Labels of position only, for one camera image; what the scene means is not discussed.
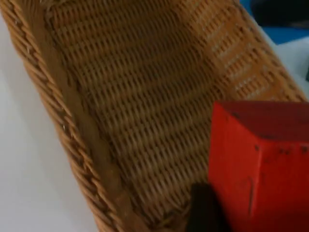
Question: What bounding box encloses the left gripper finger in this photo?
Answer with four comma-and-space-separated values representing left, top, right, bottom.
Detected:
185, 182, 231, 232

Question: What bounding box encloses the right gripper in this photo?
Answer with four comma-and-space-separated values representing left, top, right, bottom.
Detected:
249, 0, 309, 28

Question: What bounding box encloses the blue cube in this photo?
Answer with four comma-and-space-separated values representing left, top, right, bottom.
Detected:
262, 26, 309, 47

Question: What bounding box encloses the red cube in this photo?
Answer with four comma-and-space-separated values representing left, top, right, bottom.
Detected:
208, 101, 309, 232

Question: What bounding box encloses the brown wicker basket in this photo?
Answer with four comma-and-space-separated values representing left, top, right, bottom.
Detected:
0, 0, 309, 232

